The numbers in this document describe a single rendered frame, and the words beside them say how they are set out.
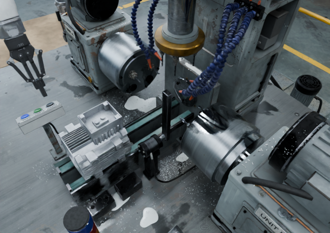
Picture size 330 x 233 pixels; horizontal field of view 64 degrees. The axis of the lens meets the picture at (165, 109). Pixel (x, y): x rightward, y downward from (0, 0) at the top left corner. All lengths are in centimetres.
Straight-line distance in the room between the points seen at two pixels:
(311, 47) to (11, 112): 328
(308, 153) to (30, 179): 106
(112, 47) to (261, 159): 79
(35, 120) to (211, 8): 80
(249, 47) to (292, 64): 234
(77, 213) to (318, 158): 57
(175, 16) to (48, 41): 253
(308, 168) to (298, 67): 268
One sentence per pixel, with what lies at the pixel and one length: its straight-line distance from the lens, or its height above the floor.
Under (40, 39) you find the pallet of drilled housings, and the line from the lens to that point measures 337.
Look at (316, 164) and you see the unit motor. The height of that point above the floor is 132.
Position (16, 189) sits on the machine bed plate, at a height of 80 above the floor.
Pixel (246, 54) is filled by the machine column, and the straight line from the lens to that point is 104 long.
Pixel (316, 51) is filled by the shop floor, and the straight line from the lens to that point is 372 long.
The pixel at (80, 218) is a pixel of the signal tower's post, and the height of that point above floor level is 122.
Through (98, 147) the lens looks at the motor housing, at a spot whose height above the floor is 107.
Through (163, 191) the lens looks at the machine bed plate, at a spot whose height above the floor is 80.
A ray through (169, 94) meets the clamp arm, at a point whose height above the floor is 125.
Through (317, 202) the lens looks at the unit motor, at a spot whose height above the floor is 128.
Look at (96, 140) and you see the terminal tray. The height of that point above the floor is 110.
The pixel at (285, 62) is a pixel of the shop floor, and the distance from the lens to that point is 335.
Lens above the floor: 184
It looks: 48 degrees down
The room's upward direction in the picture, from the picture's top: 2 degrees clockwise
